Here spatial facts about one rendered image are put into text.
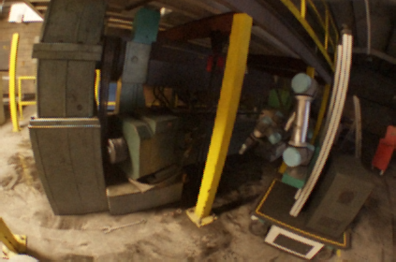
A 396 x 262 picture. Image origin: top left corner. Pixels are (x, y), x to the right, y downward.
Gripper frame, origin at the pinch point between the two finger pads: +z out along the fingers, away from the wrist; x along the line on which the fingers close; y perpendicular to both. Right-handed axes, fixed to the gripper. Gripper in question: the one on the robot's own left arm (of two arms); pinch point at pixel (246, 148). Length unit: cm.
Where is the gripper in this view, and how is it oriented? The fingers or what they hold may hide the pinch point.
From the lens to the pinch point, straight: 132.7
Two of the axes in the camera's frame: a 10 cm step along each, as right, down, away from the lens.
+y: -6.0, -6.3, 4.9
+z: -3.4, 7.6, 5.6
